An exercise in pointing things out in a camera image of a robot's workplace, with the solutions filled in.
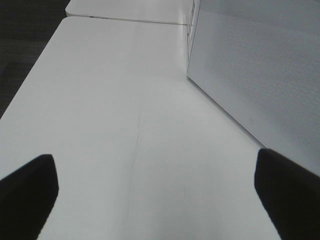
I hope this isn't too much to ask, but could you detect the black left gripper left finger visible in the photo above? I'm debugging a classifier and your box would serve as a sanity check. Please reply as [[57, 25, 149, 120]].
[[0, 154, 59, 240]]

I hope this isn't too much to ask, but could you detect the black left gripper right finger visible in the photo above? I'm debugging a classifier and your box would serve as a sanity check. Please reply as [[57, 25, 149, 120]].
[[254, 148, 320, 240]]

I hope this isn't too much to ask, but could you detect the white microwave door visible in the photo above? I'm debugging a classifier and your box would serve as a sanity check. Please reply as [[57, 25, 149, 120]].
[[187, 0, 320, 174]]

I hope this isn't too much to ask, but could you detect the white microwave oven body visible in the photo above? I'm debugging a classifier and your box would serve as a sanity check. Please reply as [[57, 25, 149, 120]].
[[186, 0, 201, 62]]

